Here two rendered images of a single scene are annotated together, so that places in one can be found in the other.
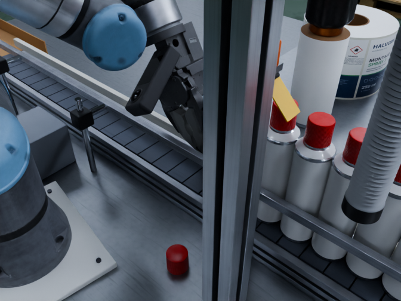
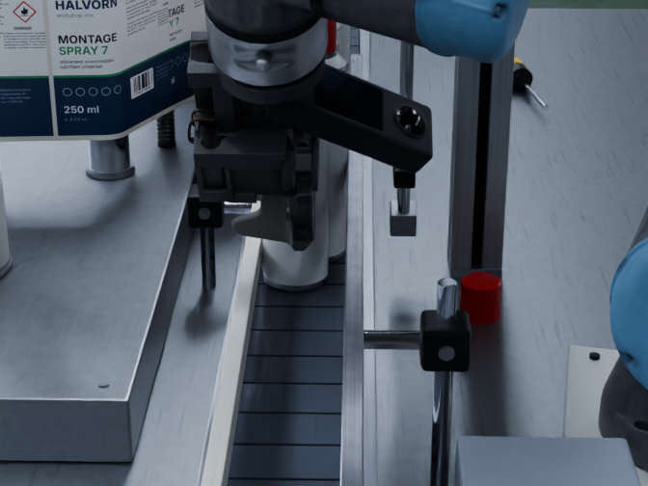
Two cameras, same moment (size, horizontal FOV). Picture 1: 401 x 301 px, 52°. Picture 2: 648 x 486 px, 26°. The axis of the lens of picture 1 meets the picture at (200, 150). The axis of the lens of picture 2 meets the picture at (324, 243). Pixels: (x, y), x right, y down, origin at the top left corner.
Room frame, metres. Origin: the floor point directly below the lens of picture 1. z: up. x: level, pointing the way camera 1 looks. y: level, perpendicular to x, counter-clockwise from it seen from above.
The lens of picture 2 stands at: (1.14, 0.74, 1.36)
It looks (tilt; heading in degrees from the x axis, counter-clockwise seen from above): 24 degrees down; 230
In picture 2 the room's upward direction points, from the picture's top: straight up
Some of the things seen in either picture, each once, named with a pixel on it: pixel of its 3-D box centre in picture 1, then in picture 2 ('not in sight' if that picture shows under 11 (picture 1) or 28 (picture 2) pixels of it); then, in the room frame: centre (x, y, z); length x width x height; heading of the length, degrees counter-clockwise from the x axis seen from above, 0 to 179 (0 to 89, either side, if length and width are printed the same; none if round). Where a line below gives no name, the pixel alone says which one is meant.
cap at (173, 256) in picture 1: (177, 258); (480, 297); (0.38, 0.04, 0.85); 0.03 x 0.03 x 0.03
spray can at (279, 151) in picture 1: (276, 163); not in sight; (0.44, -0.11, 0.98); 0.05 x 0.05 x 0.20
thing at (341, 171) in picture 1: (344, 197); not in sight; (0.37, -0.19, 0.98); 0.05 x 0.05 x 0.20
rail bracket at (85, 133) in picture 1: (95, 131); (408, 401); (0.61, 0.20, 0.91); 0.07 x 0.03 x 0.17; 138
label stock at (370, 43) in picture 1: (343, 49); not in sight; (0.88, -0.33, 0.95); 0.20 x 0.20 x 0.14
